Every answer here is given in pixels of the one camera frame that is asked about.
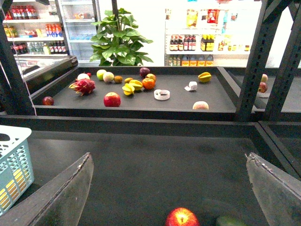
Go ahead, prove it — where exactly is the pale fruit right tray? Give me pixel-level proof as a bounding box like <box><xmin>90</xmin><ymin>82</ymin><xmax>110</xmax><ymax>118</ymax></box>
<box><xmin>261</xmin><ymin>74</ymin><xmax>268</xmax><ymax>83</ymax></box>

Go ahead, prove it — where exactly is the red pomegranate right tray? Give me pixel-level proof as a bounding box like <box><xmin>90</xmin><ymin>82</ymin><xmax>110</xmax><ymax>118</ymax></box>
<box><xmin>258</xmin><ymin>82</ymin><xmax>268</xmax><ymax>93</ymax></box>

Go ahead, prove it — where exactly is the yellow starfruit far right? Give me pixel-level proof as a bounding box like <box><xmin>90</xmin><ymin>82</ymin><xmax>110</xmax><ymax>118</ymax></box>
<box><xmin>198</xmin><ymin>72</ymin><xmax>212</xmax><ymax>83</ymax></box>

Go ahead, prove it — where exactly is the left drinks shelf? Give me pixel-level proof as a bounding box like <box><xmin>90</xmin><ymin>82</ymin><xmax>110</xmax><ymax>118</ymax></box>
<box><xmin>0</xmin><ymin>0</ymin><xmax>68</xmax><ymax>57</ymax></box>

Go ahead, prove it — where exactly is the brown kiwi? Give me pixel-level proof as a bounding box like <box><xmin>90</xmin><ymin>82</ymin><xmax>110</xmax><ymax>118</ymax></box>
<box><xmin>114</xmin><ymin>76</ymin><xmax>123</xmax><ymax>84</ymax></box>

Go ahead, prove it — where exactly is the small orange-green fruit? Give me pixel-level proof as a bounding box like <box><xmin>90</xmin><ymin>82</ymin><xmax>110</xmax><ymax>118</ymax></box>
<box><xmin>124</xmin><ymin>78</ymin><xmax>133</xmax><ymax>84</ymax></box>

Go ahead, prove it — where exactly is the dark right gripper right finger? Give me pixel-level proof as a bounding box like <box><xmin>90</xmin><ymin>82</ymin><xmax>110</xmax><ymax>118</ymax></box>
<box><xmin>246</xmin><ymin>153</ymin><xmax>301</xmax><ymax>226</ymax></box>

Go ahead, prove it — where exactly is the green apple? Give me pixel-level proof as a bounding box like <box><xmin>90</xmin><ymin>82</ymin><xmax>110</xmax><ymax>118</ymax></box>
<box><xmin>96</xmin><ymin>69</ymin><xmax>107</xmax><ymax>81</ymax></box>

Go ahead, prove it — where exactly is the yellow mango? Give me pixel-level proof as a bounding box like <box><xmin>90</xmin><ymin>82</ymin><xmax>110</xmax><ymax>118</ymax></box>
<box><xmin>0</xmin><ymin>169</ymin><xmax>31</xmax><ymax>214</ymax></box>

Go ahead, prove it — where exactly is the red apple on tray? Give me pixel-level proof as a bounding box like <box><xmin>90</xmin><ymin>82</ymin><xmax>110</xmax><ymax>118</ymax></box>
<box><xmin>103</xmin><ymin>92</ymin><xmax>121</xmax><ymax>107</ymax></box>

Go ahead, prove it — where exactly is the yellow starfruit front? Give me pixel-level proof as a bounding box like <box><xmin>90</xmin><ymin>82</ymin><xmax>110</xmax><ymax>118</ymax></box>
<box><xmin>122</xmin><ymin>83</ymin><xmax>135</xmax><ymax>96</ymax></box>

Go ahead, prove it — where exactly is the red apple near gripper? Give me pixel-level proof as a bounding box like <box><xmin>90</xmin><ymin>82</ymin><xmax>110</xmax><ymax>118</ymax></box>
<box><xmin>165</xmin><ymin>207</ymin><xmax>200</xmax><ymax>226</ymax></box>

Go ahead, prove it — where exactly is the glass door refrigerator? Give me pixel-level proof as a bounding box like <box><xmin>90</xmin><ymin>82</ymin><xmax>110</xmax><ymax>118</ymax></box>
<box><xmin>57</xmin><ymin>0</ymin><xmax>101</xmax><ymax>66</ymax></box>

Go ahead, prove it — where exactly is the black metal frame post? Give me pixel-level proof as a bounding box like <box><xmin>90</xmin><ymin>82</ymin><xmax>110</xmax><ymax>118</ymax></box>
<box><xmin>236</xmin><ymin>0</ymin><xmax>301</xmax><ymax>121</ymax></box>

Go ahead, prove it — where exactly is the black left frame post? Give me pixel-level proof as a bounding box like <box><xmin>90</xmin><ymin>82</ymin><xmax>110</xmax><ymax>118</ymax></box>
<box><xmin>0</xmin><ymin>0</ymin><xmax>36</xmax><ymax>116</ymax></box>

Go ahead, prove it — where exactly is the white tape roll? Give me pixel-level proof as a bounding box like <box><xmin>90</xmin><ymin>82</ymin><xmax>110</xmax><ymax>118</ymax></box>
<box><xmin>154</xmin><ymin>89</ymin><xmax>170</xmax><ymax>101</ymax></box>

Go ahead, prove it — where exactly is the dark purple plum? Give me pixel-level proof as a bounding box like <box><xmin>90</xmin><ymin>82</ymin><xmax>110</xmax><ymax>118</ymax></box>
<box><xmin>139</xmin><ymin>67</ymin><xmax>150</xmax><ymax>78</ymax></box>

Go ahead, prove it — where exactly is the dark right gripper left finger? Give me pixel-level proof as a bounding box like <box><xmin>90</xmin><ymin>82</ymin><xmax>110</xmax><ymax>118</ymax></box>
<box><xmin>0</xmin><ymin>153</ymin><xmax>94</xmax><ymax>226</ymax></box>

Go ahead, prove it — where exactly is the light blue plastic basket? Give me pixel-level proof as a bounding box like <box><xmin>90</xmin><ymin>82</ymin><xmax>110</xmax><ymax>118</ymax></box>
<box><xmin>0</xmin><ymin>125</ymin><xmax>35</xmax><ymax>216</ymax></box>

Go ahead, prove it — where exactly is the orange tangerine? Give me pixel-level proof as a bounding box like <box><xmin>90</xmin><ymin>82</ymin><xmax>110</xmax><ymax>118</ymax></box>
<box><xmin>142</xmin><ymin>78</ymin><xmax>156</xmax><ymax>90</ymax></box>

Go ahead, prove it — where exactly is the yellow starfruit back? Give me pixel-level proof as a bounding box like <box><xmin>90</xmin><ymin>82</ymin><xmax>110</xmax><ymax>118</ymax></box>
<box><xmin>129</xmin><ymin>80</ymin><xmax>143</xmax><ymax>91</ymax></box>

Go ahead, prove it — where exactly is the black fruit tray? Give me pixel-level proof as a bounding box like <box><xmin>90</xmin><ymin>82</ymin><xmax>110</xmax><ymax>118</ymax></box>
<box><xmin>32</xmin><ymin>66</ymin><xmax>238</xmax><ymax>121</ymax></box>

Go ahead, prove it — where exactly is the pale peach fruit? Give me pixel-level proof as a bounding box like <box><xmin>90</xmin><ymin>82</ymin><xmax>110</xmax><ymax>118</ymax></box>
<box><xmin>103</xmin><ymin>72</ymin><xmax>115</xmax><ymax>83</ymax></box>

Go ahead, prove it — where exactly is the white paper tape piece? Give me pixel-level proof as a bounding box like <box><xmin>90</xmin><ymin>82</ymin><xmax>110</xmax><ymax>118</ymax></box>
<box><xmin>184</xmin><ymin>81</ymin><xmax>198</xmax><ymax>91</ymax></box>

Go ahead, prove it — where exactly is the red-yellow mango fruit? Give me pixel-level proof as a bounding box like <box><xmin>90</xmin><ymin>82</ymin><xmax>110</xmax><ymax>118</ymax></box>
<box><xmin>145</xmin><ymin>73</ymin><xmax>157</xmax><ymax>82</ymax></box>

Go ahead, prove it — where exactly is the chest freezer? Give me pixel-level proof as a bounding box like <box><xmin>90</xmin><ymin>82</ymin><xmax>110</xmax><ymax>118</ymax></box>
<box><xmin>15</xmin><ymin>55</ymin><xmax>78</xmax><ymax>94</ymax></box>

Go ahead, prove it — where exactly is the small dark red apple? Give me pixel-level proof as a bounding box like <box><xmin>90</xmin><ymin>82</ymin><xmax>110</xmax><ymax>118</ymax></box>
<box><xmin>42</xmin><ymin>96</ymin><xmax>54</xmax><ymax>105</ymax></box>

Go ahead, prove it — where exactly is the white round fruit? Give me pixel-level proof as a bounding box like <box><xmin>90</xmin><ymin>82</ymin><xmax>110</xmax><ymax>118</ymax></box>
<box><xmin>77</xmin><ymin>73</ymin><xmax>90</xmax><ymax>81</ymax></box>

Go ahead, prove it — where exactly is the pale peach front right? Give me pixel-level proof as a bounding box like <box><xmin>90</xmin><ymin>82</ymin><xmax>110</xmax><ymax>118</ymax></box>
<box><xmin>192</xmin><ymin>101</ymin><xmax>209</xmax><ymax>110</ymax></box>

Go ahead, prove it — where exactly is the dark green avocado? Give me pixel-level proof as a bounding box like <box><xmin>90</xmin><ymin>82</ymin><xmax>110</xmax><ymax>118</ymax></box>
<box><xmin>215</xmin><ymin>216</ymin><xmax>246</xmax><ymax>226</ymax></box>

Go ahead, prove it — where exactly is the pink dragon fruit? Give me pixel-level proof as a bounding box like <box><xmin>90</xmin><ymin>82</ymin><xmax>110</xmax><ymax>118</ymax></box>
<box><xmin>69</xmin><ymin>79</ymin><xmax>95</xmax><ymax>96</ymax></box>

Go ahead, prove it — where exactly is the green potted plant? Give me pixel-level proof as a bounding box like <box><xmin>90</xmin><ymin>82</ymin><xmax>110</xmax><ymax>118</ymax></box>
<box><xmin>90</xmin><ymin>8</ymin><xmax>153</xmax><ymax>66</ymax></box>

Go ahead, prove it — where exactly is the yellow starfruit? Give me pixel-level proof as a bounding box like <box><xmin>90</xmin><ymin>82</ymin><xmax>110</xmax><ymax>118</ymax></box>
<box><xmin>198</xmin><ymin>72</ymin><xmax>212</xmax><ymax>83</ymax></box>
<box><xmin>129</xmin><ymin>80</ymin><xmax>143</xmax><ymax>91</ymax></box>
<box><xmin>122</xmin><ymin>83</ymin><xmax>135</xmax><ymax>96</ymax></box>

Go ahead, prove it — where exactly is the white shelf with bottles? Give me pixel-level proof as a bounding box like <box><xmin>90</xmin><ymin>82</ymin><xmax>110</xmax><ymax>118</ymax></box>
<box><xmin>164</xmin><ymin>0</ymin><xmax>261</xmax><ymax>67</ymax></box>

